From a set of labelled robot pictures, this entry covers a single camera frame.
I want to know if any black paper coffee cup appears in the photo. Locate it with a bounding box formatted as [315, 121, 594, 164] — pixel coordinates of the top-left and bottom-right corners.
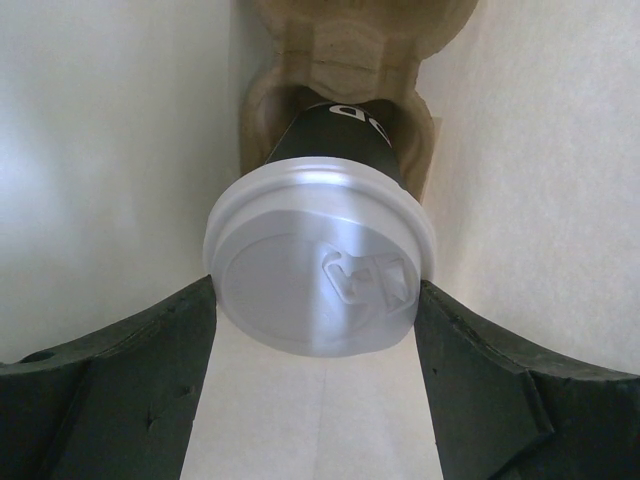
[266, 103, 408, 189]

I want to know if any white plastic cup lid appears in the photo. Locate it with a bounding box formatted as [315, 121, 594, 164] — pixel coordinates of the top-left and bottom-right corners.
[203, 157, 435, 357]

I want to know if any kraft paper bag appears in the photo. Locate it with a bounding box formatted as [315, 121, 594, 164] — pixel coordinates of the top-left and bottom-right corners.
[1, 1, 639, 479]

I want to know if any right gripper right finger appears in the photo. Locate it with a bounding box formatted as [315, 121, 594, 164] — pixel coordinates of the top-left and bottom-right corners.
[414, 281, 639, 479]

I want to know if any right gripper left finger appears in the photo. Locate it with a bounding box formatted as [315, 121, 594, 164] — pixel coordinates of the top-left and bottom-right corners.
[1, 277, 216, 479]

